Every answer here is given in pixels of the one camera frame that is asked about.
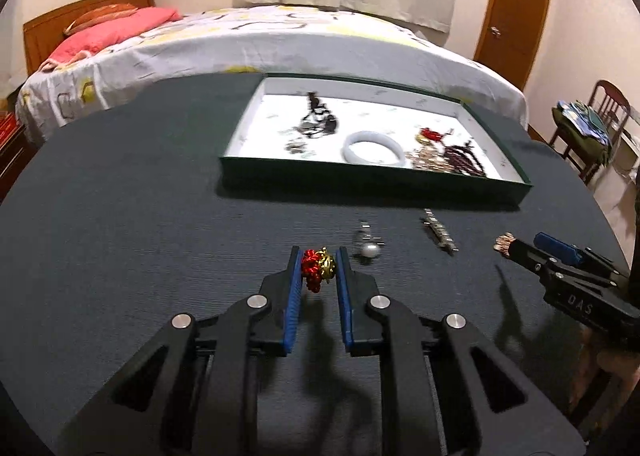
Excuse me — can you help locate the orange cushion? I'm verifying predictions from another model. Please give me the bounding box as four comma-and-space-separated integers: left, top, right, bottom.
63, 3, 138, 36

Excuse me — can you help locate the pearl flower brooch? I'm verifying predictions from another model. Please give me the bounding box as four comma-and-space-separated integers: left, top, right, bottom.
285, 141, 306, 155

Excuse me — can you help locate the black cord pendant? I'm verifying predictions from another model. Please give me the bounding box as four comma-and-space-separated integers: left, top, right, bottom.
295, 92, 338, 138

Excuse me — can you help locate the rose gold chain bracelet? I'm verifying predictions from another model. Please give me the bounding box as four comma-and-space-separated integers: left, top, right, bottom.
492, 231, 516, 258

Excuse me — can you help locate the dark wooden chair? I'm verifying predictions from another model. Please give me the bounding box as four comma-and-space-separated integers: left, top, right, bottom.
548, 80, 631, 185

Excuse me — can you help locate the silver crystal bar brooch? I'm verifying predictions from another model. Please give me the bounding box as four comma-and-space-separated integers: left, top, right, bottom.
422, 209, 459, 254

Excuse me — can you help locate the clothes pile on chair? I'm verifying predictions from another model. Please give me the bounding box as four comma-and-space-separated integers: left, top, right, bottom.
552, 100, 613, 164

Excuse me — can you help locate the green tray white lining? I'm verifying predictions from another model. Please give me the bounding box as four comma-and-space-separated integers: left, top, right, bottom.
220, 73, 532, 209

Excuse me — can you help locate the bed with patterned sheet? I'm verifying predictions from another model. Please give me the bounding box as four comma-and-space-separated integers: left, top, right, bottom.
15, 6, 529, 143

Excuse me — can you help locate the pearl cluster necklace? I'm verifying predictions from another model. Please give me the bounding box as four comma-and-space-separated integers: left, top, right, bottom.
406, 144, 456, 173

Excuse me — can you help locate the wooden headboard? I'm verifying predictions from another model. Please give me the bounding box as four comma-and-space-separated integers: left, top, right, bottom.
23, 0, 155, 75

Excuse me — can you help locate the red tassel gold charm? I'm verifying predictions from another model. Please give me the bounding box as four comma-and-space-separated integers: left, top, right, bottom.
416, 127, 451, 144

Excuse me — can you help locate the red gold knot charm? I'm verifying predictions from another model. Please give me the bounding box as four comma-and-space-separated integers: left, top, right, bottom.
300, 248, 336, 293

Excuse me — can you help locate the white jade bangle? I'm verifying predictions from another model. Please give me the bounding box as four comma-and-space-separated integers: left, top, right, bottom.
342, 131, 406, 168

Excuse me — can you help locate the pink pillow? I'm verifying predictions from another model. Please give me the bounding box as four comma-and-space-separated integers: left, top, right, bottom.
38, 7, 182, 72

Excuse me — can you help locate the dark red bead bracelet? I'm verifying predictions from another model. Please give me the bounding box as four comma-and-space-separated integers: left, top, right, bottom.
441, 138, 488, 179

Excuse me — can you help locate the silver pearl pendant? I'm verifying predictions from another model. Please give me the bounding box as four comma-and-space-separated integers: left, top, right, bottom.
352, 220, 384, 262

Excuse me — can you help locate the dark wooden nightstand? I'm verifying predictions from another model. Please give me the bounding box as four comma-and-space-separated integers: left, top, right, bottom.
0, 112, 37, 202

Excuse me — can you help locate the dark grey table cloth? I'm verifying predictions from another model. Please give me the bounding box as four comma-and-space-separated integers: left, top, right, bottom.
1, 74, 625, 448

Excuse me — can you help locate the brown wooden door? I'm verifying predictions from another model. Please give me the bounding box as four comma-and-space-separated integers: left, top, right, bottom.
474, 0, 550, 90

